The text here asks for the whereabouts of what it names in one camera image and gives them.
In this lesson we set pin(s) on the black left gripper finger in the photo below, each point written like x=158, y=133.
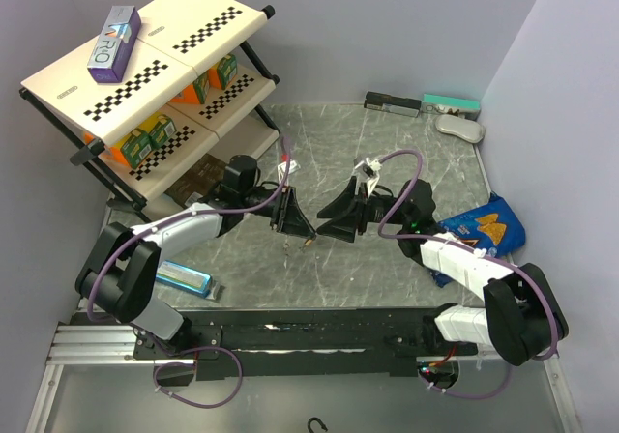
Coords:
x=299, y=229
x=294, y=211

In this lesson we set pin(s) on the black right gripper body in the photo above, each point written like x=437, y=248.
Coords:
x=370, y=209

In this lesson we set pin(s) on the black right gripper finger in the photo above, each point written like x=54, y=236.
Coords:
x=344, y=205
x=343, y=229

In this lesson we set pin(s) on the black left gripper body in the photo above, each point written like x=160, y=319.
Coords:
x=279, y=210

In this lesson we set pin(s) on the small silver keys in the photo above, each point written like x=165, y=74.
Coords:
x=287, y=247

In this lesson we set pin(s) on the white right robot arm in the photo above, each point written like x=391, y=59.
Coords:
x=520, y=318

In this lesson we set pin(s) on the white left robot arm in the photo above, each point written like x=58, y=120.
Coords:
x=120, y=272

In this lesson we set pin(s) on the brown foil pouch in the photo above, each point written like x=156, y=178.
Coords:
x=197, y=181

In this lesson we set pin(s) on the black rectangular box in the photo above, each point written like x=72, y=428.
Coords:
x=391, y=104

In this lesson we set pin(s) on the grey oval case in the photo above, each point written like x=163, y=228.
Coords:
x=467, y=130

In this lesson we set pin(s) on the teal white box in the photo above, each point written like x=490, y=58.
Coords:
x=463, y=108

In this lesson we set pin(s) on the blue Doritos chip bag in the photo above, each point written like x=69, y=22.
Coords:
x=493, y=226

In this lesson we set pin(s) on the blue toothpaste box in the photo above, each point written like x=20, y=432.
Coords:
x=188, y=280

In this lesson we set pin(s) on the white checkered shelf rack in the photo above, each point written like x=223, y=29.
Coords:
x=179, y=40

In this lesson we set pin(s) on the black hook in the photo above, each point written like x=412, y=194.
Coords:
x=315, y=421

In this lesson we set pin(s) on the purple silver box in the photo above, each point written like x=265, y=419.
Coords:
x=114, y=45

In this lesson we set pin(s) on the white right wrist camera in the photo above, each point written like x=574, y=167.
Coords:
x=368, y=169

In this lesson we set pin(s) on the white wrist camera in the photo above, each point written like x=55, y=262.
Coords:
x=368, y=169
x=287, y=167

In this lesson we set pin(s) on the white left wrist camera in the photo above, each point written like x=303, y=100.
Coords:
x=287, y=167

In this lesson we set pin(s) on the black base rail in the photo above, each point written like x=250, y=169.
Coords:
x=223, y=342

